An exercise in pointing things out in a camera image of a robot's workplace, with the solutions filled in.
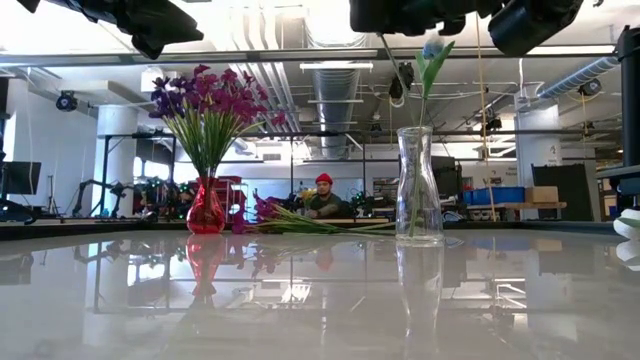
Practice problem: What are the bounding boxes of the brown cardboard box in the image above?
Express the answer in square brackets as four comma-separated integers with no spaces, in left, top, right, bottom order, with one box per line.
[524,185,560,204]

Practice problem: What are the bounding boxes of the black board panel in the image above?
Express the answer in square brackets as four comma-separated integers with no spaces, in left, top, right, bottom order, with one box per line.
[530,163,601,222]

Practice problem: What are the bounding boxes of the yellow background flowers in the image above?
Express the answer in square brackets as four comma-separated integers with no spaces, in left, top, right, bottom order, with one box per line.
[298,187,319,211]

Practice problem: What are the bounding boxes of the blue plastic bin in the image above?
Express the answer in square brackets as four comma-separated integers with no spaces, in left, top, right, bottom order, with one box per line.
[462,186,526,206]

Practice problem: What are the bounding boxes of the blue white striped duct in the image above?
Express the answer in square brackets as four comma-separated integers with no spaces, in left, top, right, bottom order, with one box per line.
[537,55,621,100]

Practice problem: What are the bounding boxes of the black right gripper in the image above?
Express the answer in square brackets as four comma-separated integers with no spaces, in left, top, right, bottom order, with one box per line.
[348,0,490,38]

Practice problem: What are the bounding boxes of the person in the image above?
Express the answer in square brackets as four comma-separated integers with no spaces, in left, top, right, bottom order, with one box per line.
[305,172,351,220]

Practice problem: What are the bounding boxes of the wooden workbench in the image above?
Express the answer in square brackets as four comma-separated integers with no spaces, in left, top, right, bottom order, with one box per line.
[464,201,569,222]

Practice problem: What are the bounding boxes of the red glass vase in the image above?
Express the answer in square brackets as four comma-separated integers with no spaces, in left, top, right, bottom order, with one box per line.
[185,175,227,235]

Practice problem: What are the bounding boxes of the black ceiling camera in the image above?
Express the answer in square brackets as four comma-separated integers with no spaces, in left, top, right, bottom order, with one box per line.
[578,78,604,97]
[55,90,79,112]

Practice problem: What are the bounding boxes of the white artificial tulip green stem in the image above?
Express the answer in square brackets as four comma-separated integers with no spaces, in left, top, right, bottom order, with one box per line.
[407,34,457,239]
[612,208,640,241]

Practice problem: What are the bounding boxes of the violet artificial flower bunch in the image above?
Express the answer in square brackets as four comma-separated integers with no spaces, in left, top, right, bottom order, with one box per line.
[148,74,211,179]

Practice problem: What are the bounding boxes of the white ceiling lamp bar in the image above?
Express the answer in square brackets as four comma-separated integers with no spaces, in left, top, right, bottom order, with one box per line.
[299,60,374,71]

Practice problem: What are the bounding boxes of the red tool cart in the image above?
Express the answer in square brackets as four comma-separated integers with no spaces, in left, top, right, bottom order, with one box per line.
[194,174,249,216]

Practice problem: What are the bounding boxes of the black hanging camera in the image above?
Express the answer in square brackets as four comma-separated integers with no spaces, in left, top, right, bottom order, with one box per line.
[388,62,416,100]

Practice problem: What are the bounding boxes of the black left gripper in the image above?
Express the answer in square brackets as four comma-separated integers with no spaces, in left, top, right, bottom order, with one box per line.
[87,0,204,61]

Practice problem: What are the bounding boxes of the silver ceiling duct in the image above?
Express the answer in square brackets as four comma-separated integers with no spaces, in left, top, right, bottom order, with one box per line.
[312,69,361,160]

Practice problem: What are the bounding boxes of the clear glass vase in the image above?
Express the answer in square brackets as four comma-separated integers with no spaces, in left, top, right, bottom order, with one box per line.
[394,125,445,245]

